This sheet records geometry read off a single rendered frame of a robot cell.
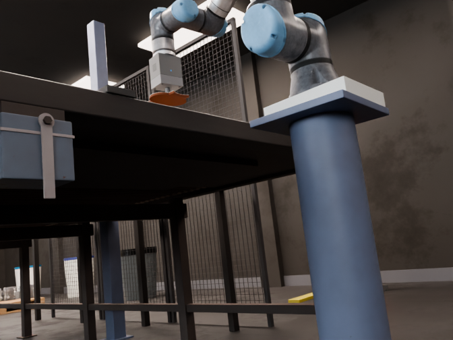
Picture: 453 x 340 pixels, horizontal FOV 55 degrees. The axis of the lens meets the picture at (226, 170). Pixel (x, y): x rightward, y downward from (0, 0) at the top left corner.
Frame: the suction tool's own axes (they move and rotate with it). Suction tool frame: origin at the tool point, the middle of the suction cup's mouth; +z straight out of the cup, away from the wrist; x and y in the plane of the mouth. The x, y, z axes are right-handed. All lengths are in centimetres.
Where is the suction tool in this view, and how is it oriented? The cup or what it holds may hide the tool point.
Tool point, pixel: (168, 101)
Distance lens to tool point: 145.7
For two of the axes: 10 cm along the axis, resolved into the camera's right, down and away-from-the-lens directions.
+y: -7.8, -0.2, -6.3
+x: 6.2, -2.0, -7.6
